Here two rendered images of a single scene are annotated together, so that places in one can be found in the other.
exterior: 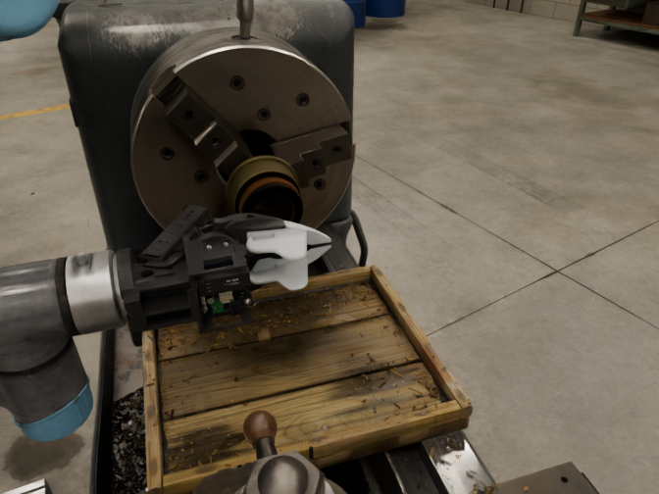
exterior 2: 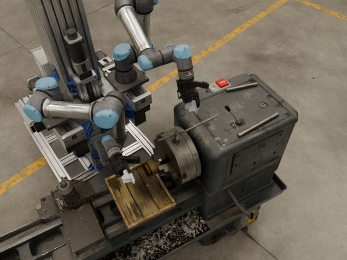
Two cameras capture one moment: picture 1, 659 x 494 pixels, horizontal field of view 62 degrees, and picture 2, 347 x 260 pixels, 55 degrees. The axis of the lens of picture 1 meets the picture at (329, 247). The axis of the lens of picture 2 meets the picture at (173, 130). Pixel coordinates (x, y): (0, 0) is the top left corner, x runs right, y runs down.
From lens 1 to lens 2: 1.65 m
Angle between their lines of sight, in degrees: 59
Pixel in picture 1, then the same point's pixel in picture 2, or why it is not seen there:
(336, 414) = (126, 204)
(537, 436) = not seen: outside the picture
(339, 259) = (186, 195)
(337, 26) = (211, 156)
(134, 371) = not seen: hidden behind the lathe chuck
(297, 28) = (204, 147)
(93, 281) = (110, 152)
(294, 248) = (124, 177)
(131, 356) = not seen: hidden behind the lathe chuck
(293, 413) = (125, 196)
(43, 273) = (109, 146)
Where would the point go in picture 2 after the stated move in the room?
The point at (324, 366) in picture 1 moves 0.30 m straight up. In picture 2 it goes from (139, 199) to (133, 171)
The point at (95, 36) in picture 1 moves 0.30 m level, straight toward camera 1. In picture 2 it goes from (177, 111) to (132, 134)
